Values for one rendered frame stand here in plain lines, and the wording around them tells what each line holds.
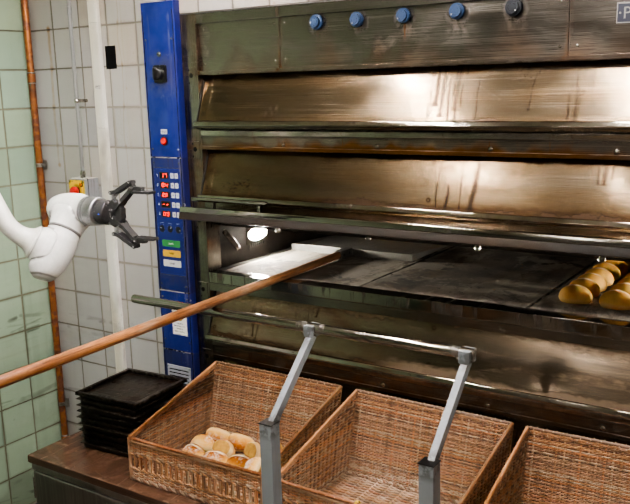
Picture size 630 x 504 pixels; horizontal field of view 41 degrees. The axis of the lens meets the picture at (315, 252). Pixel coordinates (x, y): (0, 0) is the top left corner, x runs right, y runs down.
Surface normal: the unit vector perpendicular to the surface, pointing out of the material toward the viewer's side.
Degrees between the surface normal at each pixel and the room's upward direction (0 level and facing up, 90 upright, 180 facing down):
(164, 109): 90
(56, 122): 90
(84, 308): 90
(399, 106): 70
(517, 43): 90
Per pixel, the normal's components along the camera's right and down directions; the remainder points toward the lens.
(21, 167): 0.83, 0.08
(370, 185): -0.53, -0.17
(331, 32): -0.55, 0.18
